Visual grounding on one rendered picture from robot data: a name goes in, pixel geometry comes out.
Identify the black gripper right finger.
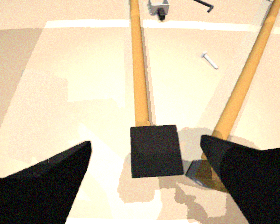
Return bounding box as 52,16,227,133
200,135,280,224

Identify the silver metal screw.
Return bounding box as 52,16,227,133
201,51,218,69

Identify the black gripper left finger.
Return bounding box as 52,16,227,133
0,141,93,224

